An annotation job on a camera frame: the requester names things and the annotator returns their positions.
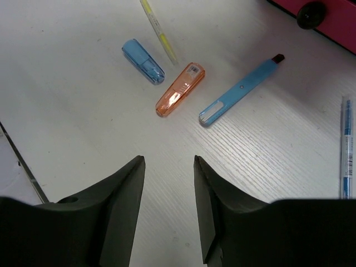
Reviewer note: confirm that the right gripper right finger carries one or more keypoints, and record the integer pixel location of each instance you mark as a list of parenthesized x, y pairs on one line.
[(237, 229)]

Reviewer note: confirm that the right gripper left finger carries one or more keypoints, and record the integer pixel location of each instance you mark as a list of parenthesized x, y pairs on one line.
[(94, 227)]

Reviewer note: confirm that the yellow highlighter pen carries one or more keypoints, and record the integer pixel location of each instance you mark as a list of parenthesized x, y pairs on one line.
[(159, 32)]

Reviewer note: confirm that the blue utility knife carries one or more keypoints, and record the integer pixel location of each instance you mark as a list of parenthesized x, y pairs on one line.
[(226, 101)]

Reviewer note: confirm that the blue pen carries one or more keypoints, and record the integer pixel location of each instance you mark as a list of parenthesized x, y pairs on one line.
[(346, 174)]

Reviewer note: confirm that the orange correction tape case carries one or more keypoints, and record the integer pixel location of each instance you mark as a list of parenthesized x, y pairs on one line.
[(183, 85)]

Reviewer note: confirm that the blue correction tape case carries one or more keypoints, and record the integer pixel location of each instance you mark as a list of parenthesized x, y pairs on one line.
[(143, 61)]

